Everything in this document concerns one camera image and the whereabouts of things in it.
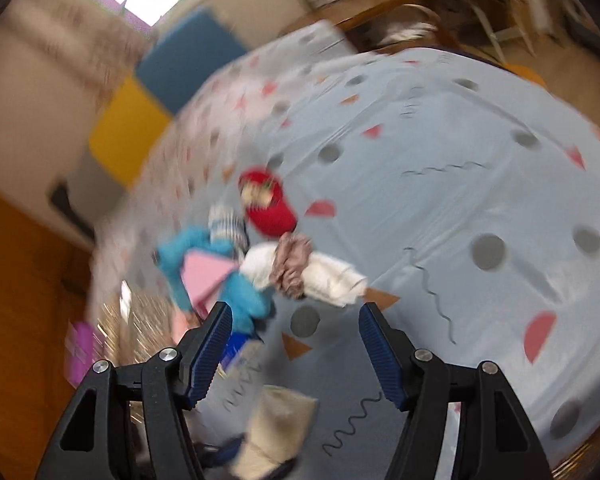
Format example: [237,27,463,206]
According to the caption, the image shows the red knitted sock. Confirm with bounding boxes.
[238,170,298,237]

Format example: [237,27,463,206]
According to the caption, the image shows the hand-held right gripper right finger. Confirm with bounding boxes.
[358,302,551,480]

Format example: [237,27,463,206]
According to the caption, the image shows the beige floral curtain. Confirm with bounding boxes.
[0,0,153,171]

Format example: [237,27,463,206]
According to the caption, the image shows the patterned light tablecloth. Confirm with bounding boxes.
[87,20,600,467]

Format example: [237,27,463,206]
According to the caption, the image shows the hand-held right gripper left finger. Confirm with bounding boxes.
[35,301,234,480]

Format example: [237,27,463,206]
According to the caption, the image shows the white towel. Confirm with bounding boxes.
[240,241,369,308]

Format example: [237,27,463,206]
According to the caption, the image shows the beige cloth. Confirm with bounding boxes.
[232,385,319,480]

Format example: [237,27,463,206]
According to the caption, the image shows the blue plush toy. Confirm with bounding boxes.
[156,226,273,336]

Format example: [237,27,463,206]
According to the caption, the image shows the wooden desk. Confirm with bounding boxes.
[279,0,442,32]

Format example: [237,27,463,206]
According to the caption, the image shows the striped cloth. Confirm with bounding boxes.
[208,203,249,260]

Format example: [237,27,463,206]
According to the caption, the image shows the wooden cabinet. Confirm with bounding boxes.
[0,179,93,466]

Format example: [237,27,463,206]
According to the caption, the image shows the purple cardboard box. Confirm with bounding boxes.
[64,320,107,387]

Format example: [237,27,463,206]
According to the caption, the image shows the gold tin box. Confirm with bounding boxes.
[96,280,206,413]

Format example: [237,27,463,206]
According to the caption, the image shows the blue padded panel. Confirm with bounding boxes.
[134,6,252,117]

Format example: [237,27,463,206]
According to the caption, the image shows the pink cloth pouch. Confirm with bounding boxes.
[172,249,237,341]

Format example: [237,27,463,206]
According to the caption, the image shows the blue tissue pack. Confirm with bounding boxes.
[220,332,262,377]

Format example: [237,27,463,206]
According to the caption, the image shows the white chair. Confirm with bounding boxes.
[467,0,533,58]

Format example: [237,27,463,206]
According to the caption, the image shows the pink satin scrunchie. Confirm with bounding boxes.
[270,232,313,300]

